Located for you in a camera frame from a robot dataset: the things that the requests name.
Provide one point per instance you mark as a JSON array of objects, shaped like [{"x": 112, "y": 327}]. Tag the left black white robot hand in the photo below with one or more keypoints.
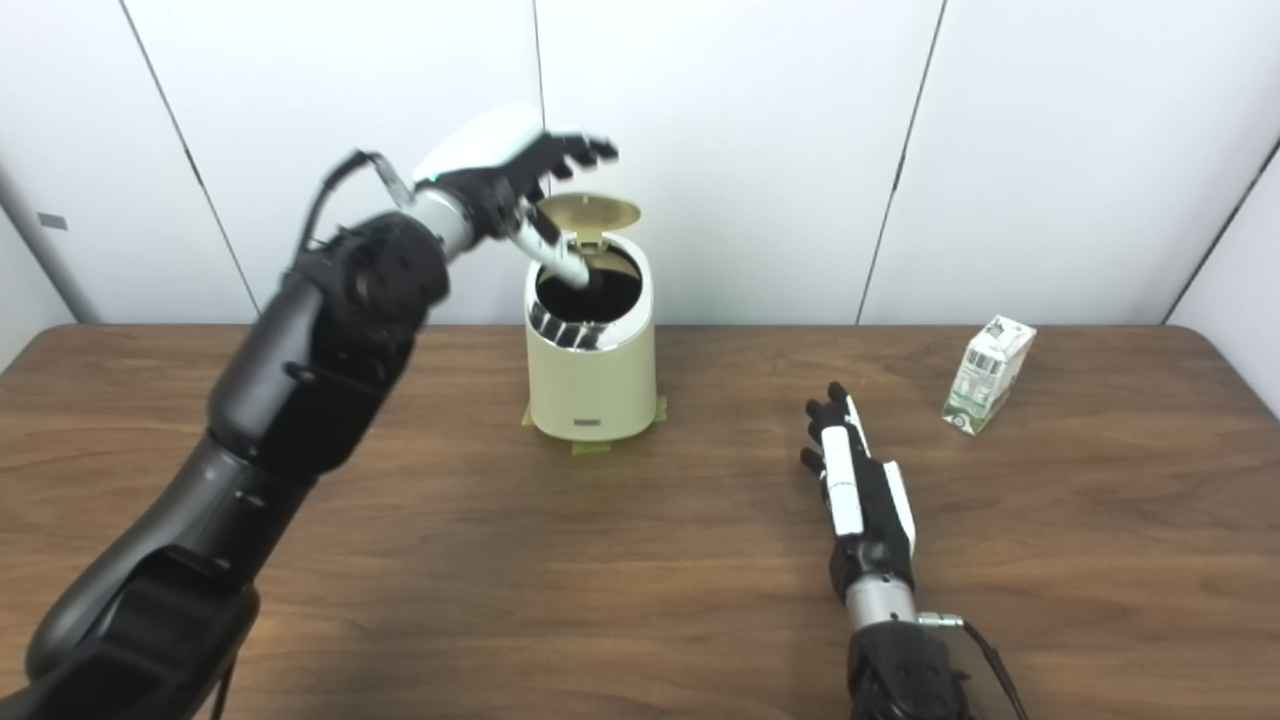
[{"x": 480, "y": 145}]

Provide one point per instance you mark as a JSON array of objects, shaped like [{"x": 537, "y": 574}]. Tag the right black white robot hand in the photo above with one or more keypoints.
[{"x": 870, "y": 510}]

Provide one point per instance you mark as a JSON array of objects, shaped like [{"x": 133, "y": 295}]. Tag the cream round bin lid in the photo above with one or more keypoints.
[{"x": 590, "y": 210}]

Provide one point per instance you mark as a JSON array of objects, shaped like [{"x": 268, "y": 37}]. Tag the white green milk carton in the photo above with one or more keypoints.
[{"x": 982, "y": 378}]

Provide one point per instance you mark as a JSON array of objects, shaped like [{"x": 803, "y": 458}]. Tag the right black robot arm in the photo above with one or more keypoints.
[{"x": 905, "y": 670}]

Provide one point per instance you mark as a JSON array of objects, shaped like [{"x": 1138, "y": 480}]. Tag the cream round trash bin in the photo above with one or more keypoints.
[{"x": 592, "y": 385}]

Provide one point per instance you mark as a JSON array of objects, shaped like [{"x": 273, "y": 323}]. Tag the grey wall label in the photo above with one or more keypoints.
[{"x": 52, "y": 221}]

